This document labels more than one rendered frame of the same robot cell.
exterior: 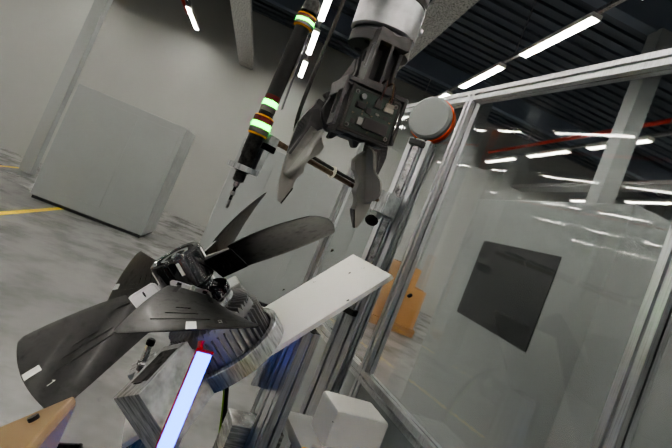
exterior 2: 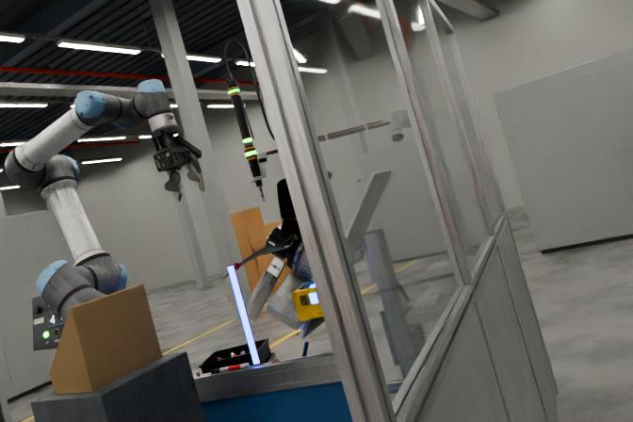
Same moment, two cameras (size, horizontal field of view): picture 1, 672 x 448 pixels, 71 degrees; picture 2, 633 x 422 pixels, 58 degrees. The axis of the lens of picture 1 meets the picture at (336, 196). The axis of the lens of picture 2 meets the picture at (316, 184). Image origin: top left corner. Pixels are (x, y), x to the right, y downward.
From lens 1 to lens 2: 1.47 m
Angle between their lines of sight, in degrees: 41
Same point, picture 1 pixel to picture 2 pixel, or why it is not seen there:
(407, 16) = (156, 121)
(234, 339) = not seen: hidden behind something
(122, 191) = not seen: hidden behind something
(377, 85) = (160, 151)
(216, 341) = (303, 267)
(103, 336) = (261, 292)
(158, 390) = (278, 300)
